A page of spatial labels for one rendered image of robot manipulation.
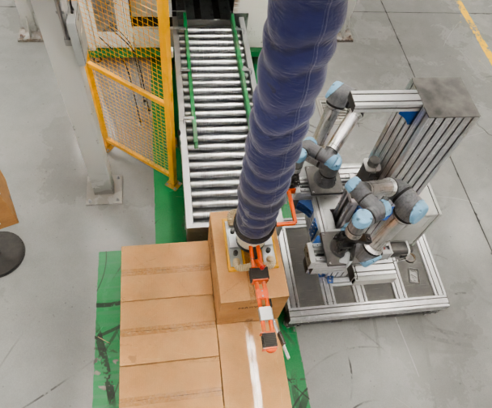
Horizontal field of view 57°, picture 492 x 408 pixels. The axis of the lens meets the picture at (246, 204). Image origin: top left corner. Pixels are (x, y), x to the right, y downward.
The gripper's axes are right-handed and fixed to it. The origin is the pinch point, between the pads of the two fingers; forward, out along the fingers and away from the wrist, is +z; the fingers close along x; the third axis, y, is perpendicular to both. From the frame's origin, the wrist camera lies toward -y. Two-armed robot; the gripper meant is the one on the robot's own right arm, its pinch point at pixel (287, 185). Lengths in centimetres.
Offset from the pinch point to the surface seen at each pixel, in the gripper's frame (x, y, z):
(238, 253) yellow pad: -34, 37, 11
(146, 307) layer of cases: -89, 44, 64
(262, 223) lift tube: -26, 40, -30
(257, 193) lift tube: -32, 39, -56
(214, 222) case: -44, 8, 24
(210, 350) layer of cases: -52, 75, 64
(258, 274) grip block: -27, 55, -1
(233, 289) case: -38, 53, 24
